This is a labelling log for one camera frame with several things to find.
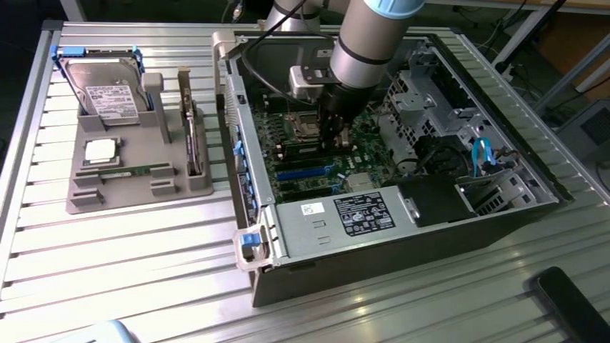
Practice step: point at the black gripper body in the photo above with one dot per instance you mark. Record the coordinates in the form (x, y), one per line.
(343, 100)

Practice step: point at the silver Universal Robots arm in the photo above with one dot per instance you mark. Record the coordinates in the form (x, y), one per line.
(361, 43)

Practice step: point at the black RAM slot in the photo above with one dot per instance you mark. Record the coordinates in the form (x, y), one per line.
(304, 154)

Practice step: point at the green RAM stick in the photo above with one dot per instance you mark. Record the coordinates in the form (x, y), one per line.
(128, 172)

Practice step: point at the CPU socket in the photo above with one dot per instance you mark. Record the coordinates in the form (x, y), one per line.
(300, 125)

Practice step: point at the blue expansion slot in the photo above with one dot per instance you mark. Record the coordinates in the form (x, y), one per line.
(304, 170)

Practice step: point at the silver chipset heatsink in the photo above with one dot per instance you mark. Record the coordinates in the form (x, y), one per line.
(359, 183)

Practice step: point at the green motherboard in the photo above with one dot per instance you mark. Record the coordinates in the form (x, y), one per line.
(304, 186)

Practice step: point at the metal disk bay cage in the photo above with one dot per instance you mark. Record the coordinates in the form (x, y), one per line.
(419, 103)

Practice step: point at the black expansion slot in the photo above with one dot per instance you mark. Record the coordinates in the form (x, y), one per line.
(304, 191)

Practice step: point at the black plastic shroud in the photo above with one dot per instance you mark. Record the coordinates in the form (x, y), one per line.
(431, 200)

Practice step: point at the grey power supply unit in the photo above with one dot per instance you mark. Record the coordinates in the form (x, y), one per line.
(328, 228)

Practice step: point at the graphics card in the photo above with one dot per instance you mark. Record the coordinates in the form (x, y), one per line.
(189, 118)

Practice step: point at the blue case latch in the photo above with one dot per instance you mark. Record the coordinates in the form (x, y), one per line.
(249, 239)

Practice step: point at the black open PC case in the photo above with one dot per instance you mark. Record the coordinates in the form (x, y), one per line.
(428, 250)

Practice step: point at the grey parts rack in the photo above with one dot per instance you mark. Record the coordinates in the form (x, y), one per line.
(133, 193)

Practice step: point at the silver CPU chip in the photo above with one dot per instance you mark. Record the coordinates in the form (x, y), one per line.
(100, 151)

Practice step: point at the hard disk with blue caddy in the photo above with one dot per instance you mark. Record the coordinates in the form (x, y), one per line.
(101, 85)

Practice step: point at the black smartphone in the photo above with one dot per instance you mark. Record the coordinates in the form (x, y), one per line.
(568, 303)

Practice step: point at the light blue rounded object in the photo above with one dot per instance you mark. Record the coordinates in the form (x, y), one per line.
(101, 332)

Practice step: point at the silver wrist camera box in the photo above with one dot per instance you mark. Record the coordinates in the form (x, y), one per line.
(304, 84)

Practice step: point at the white desk frame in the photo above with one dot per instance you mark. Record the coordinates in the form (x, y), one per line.
(538, 39)

